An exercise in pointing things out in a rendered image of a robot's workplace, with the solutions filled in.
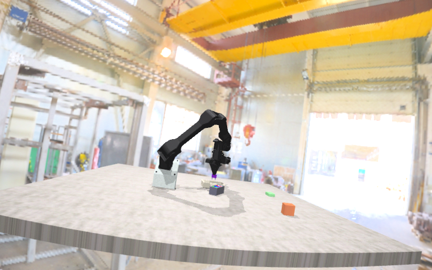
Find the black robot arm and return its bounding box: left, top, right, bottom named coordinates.
left=157, top=109, right=232, bottom=170

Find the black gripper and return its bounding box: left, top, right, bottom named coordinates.
left=205, top=150, right=225, bottom=175

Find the beige square tray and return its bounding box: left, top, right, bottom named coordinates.
left=201, top=180, right=225, bottom=188

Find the orange cube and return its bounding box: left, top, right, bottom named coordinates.
left=281, top=202, right=295, bottom=216

